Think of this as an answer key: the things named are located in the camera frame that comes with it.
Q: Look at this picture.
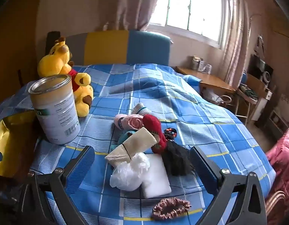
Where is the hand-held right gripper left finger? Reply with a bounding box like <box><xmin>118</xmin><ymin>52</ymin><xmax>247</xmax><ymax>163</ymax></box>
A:
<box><xmin>19</xmin><ymin>145</ymin><xmax>96</xmax><ymax>225</ymax></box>

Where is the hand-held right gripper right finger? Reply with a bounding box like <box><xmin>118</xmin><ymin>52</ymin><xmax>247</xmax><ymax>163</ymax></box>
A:
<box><xmin>189</xmin><ymin>146</ymin><xmax>268</xmax><ymax>225</ymax></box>

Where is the doll with beaded braids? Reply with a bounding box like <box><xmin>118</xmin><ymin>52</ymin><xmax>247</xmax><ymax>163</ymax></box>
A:
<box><xmin>142</xmin><ymin>114</ymin><xmax>168</xmax><ymax>155</ymax></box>
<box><xmin>162</xmin><ymin>128</ymin><xmax>194</xmax><ymax>176</ymax></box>

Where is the white foam pad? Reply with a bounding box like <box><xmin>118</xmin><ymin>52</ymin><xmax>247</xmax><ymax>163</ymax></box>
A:
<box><xmin>140</xmin><ymin>153</ymin><xmax>172</xmax><ymax>198</ymax></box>

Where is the clear plastic bag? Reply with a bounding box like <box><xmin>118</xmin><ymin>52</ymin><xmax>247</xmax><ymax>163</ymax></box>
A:
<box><xmin>109</xmin><ymin>152</ymin><xmax>151</xmax><ymax>191</ymax></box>

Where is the teal plush toy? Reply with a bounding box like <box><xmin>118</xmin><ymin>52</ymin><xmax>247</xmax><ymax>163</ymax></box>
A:
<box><xmin>117</xmin><ymin>130</ymin><xmax>138</xmax><ymax>146</ymax></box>

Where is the beige cloth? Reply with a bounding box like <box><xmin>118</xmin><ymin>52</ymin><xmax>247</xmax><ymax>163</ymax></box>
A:
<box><xmin>104</xmin><ymin>127</ymin><xmax>158</xmax><ymax>167</ymax></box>

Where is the pink scrunchie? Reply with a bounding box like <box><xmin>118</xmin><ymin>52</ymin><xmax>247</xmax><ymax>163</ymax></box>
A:
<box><xmin>152</xmin><ymin>197</ymin><xmax>192</xmax><ymax>221</ymax></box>

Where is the pink towel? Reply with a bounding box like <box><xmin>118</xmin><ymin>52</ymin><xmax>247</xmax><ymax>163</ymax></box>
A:
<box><xmin>114</xmin><ymin>113</ymin><xmax>145</xmax><ymax>130</ymax></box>

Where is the gold metal box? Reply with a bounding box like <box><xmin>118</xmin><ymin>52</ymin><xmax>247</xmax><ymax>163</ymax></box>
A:
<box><xmin>0</xmin><ymin>110</ymin><xmax>39</xmax><ymax>177</ymax></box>

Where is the white tin can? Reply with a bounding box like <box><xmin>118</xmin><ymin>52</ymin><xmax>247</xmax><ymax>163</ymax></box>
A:
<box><xmin>28</xmin><ymin>74</ymin><xmax>81</xmax><ymax>145</ymax></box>

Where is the white bag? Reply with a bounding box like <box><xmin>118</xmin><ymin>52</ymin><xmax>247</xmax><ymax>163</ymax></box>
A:
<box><xmin>203</xmin><ymin>88</ymin><xmax>231</xmax><ymax>106</ymax></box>

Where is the grey sock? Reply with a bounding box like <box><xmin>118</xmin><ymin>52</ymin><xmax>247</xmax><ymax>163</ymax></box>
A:
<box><xmin>131</xmin><ymin>103</ymin><xmax>151</xmax><ymax>116</ymax></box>

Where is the white metal chair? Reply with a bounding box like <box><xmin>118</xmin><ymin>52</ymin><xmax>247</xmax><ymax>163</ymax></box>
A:
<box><xmin>233</xmin><ymin>84</ymin><xmax>260</xmax><ymax>122</ymax></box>

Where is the pink blanket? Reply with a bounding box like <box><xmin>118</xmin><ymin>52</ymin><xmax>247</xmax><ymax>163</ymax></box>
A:
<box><xmin>266</xmin><ymin>122</ymin><xmax>289</xmax><ymax>204</ymax></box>

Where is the wooden desk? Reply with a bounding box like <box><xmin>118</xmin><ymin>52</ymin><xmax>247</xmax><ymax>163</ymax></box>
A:
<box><xmin>175</xmin><ymin>66</ymin><xmax>236</xmax><ymax>101</ymax></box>

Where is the white air purifier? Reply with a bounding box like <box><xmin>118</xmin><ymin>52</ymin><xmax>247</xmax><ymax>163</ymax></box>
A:
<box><xmin>251</xmin><ymin>88</ymin><xmax>272</xmax><ymax>121</ymax></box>

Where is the blue plaid bedsheet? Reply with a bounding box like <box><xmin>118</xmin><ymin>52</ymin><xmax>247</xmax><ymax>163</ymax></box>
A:
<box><xmin>0</xmin><ymin>63</ymin><xmax>276</xmax><ymax>225</ymax></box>

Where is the glass jar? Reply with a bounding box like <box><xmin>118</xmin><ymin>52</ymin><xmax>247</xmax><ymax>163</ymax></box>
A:
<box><xmin>201</xmin><ymin>61</ymin><xmax>213</xmax><ymax>74</ymax></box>
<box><xmin>191</xmin><ymin>56</ymin><xmax>202</xmax><ymax>71</ymax></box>

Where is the yellow plush toy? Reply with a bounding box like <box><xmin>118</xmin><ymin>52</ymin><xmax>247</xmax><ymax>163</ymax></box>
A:
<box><xmin>38</xmin><ymin>36</ymin><xmax>94</xmax><ymax>118</ymax></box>

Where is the black monitor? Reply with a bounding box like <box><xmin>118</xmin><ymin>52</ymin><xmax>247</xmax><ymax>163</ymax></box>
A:
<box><xmin>249</xmin><ymin>54</ymin><xmax>274</xmax><ymax>81</ymax></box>

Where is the pink curtain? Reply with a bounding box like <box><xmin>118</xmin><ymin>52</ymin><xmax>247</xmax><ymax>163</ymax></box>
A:
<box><xmin>103</xmin><ymin>0</ymin><xmax>165</xmax><ymax>31</ymax></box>
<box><xmin>223</xmin><ymin>0</ymin><xmax>250</xmax><ymax>87</ymax></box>

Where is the grey yellow blue headboard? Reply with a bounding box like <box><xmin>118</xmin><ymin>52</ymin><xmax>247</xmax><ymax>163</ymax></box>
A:
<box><xmin>65</xmin><ymin>29</ymin><xmax>172</xmax><ymax>66</ymax></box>

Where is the wooden wardrobe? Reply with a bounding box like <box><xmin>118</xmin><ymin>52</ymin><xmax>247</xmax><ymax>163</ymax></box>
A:
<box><xmin>0</xmin><ymin>0</ymin><xmax>46</xmax><ymax>108</ymax></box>

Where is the window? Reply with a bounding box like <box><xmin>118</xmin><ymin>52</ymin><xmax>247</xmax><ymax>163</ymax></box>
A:
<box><xmin>148</xmin><ymin>0</ymin><xmax>231</xmax><ymax>50</ymax></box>

